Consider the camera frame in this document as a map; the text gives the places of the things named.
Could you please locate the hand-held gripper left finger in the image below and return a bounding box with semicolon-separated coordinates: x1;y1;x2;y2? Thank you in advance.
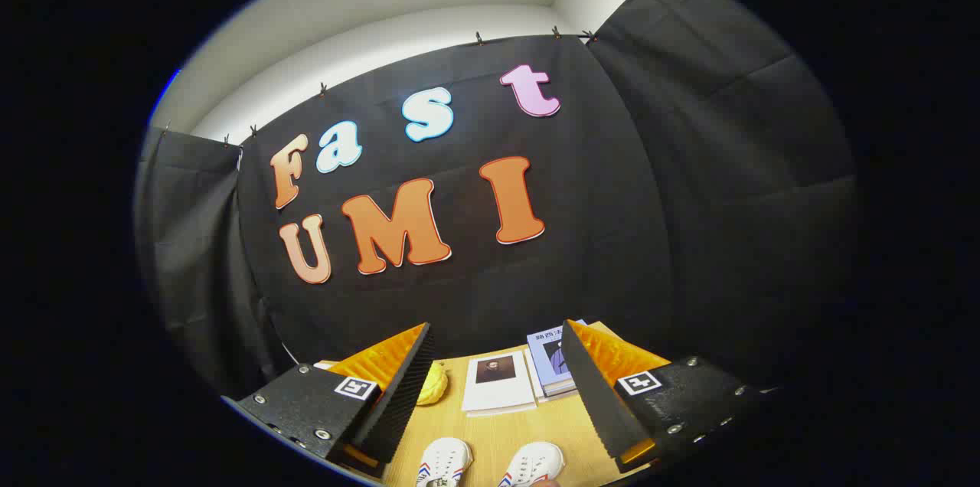
222;322;436;480

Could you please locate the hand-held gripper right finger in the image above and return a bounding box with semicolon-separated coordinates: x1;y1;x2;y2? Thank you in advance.
561;319;770;474

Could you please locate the white striped canvas shoe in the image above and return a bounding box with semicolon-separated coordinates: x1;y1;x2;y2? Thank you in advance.
415;437;474;487
498;441;566;487

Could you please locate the yellow bun-shaped squishy toy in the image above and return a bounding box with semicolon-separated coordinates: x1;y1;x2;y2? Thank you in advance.
417;362;449;406

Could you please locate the blue book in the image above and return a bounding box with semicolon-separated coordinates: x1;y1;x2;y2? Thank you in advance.
526;319;586;390

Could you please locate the white book with portrait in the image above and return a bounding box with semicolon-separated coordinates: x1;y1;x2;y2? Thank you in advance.
461;350;538;417

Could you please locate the black backdrop cloth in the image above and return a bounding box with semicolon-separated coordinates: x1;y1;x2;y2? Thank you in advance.
134;0;858;396

